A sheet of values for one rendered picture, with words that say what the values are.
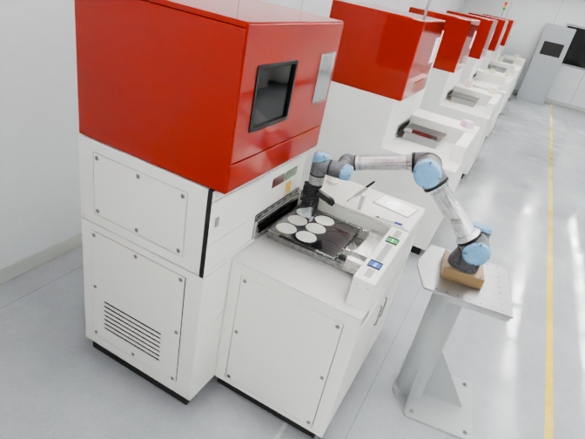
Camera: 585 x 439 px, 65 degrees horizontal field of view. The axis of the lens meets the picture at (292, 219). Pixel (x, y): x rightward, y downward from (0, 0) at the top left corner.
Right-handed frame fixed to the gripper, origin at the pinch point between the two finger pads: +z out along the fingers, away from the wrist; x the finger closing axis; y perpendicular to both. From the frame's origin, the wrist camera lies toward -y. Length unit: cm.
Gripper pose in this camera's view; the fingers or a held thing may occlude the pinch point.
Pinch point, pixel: (311, 219)
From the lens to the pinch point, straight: 231.4
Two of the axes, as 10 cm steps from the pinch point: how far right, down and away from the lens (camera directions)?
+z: -1.8, 8.6, 4.7
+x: 0.6, 4.9, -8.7
